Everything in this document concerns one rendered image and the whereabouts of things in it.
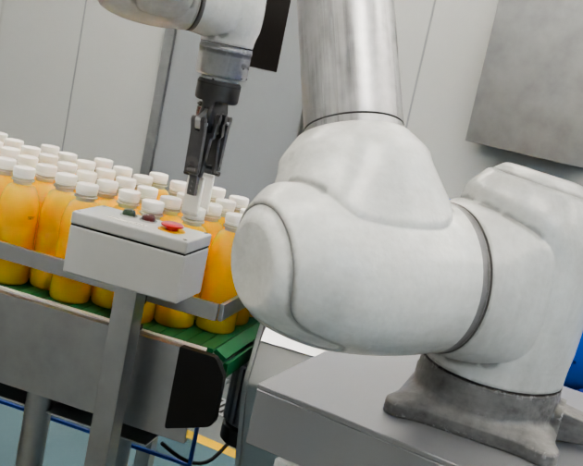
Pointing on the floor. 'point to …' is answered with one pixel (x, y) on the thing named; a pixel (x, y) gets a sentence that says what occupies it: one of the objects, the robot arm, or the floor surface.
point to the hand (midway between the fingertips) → (197, 194)
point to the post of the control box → (115, 377)
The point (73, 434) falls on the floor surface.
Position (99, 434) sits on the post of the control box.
